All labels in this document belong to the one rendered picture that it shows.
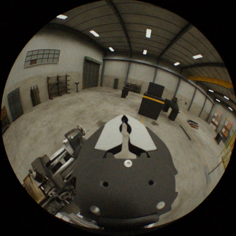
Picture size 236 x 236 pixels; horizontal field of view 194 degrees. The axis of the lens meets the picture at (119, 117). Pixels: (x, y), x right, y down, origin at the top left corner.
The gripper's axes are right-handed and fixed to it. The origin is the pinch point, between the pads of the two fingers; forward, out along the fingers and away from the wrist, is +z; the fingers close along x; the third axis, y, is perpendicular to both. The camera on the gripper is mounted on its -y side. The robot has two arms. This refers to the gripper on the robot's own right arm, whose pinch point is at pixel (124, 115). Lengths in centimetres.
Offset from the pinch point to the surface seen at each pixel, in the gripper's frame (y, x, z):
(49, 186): 54, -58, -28
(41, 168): 51, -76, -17
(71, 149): 58, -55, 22
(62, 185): 61, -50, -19
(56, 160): 63, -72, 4
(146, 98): 75, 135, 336
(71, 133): 38, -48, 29
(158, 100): 73, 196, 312
